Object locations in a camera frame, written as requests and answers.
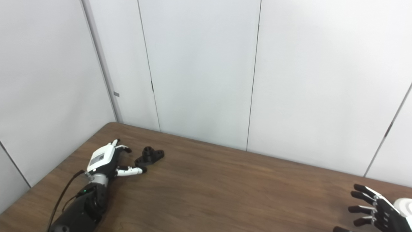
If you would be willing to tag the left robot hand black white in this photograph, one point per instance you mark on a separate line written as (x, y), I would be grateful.
(101, 158)

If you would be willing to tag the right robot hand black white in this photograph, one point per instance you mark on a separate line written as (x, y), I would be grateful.
(388, 216)

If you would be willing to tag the black flanged holder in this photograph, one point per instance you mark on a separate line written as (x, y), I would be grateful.
(149, 157)

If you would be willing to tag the grey wall corner strip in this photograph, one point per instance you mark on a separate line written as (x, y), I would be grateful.
(103, 64)

